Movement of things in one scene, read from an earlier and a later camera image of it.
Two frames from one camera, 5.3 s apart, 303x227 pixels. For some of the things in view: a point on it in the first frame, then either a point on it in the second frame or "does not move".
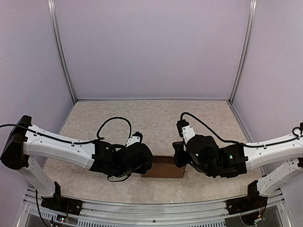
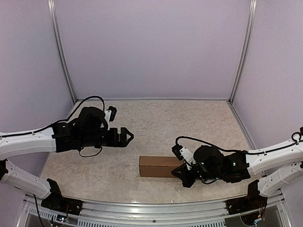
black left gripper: x=141 y=171 → x=113 y=142
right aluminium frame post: x=245 y=50 does not move
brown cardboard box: x=164 y=167 does not move
